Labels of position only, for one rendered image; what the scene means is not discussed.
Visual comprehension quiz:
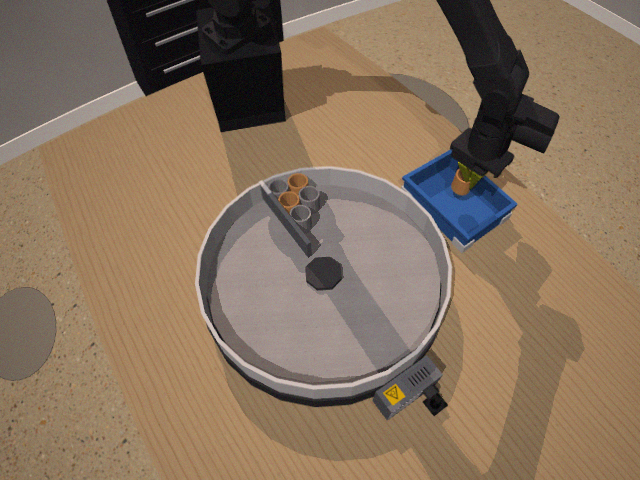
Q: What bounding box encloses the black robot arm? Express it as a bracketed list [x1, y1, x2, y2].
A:
[202, 0, 559, 159]

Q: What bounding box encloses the bronze bushing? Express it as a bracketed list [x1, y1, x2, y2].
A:
[288, 173, 309, 196]
[451, 169, 470, 195]
[278, 191, 300, 214]

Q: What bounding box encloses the blue crate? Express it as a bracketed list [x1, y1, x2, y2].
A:
[401, 150, 517, 253]

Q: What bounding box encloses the grey metal bushing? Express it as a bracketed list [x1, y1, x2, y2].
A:
[268, 179, 289, 200]
[289, 205, 312, 234]
[299, 186, 320, 215]

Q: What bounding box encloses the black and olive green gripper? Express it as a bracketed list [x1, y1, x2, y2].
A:
[450, 124, 514, 189]

